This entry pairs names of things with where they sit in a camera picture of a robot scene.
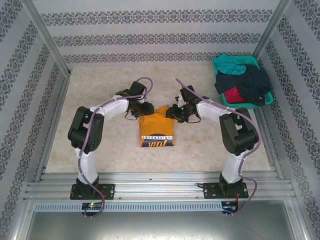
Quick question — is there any yellow printed t-shirt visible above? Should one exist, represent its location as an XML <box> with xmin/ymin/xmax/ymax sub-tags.
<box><xmin>138</xmin><ymin>105</ymin><xmax>176</xmax><ymax>148</ymax></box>

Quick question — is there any red t-shirt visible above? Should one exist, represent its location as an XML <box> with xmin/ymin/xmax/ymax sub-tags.
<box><xmin>224</xmin><ymin>86</ymin><xmax>248</xmax><ymax>104</ymax></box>

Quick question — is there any teal t-shirt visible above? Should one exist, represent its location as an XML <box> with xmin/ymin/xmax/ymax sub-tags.
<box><xmin>212</xmin><ymin>54</ymin><xmax>248</xmax><ymax>75</ymax></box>

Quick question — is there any navy t-shirt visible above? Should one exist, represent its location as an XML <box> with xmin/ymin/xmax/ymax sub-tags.
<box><xmin>214</xmin><ymin>65</ymin><xmax>272</xmax><ymax>106</ymax></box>

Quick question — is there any teal plastic basket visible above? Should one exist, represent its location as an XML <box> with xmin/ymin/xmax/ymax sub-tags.
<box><xmin>212</xmin><ymin>56</ymin><xmax>274</xmax><ymax>110</ymax></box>

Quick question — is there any grey metal front panel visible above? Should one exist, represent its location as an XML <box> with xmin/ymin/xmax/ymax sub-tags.
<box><xmin>14</xmin><ymin>199</ymin><xmax>310</xmax><ymax>240</ymax></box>

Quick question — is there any aluminium mounting rail frame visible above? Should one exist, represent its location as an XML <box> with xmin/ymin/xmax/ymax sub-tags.
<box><xmin>23</xmin><ymin>171</ymin><xmax>296</xmax><ymax>201</ymax></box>

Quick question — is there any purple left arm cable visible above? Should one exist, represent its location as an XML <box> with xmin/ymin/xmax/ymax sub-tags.
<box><xmin>77</xmin><ymin>76</ymin><xmax>155</xmax><ymax>219</ymax></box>

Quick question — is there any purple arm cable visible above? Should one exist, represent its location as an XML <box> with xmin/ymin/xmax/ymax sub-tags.
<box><xmin>77</xmin><ymin>76</ymin><xmax>155</xmax><ymax>219</ymax></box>
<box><xmin>175</xmin><ymin>78</ymin><xmax>262</xmax><ymax>217</ymax></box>

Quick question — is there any aluminium side rail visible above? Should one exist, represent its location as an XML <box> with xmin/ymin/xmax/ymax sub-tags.
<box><xmin>257</xmin><ymin>107</ymin><xmax>285</xmax><ymax>180</ymax></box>
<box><xmin>34</xmin><ymin>73</ymin><xmax>72</xmax><ymax>183</ymax></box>

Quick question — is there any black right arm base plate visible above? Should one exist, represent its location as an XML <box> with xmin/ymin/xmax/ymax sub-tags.
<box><xmin>202</xmin><ymin>181</ymin><xmax>248</xmax><ymax>200</ymax></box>

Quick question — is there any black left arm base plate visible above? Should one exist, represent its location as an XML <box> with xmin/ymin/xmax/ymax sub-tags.
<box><xmin>69</xmin><ymin>183</ymin><xmax>116</xmax><ymax>201</ymax></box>

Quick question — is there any grey slotted cable duct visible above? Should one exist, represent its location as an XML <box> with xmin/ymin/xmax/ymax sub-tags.
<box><xmin>33</xmin><ymin>201</ymin><xmax>224</xmax><ymax>212</ymax></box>

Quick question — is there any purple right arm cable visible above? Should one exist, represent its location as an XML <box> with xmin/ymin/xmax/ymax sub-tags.
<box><xmin>175</xmin><ymin>78</ymin><xmax>262</xmax><ymax>217</ymax></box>

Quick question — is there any aluminium corner post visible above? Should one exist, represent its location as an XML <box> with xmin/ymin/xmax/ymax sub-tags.
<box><xmin>21</xmin><ymin>0</ymin><xmax>72</xmax><ymax>76</ymax></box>
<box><xmin>251</xmin><ymin>0</ymin><xmax>293</xmax><ymax>60</ymax></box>

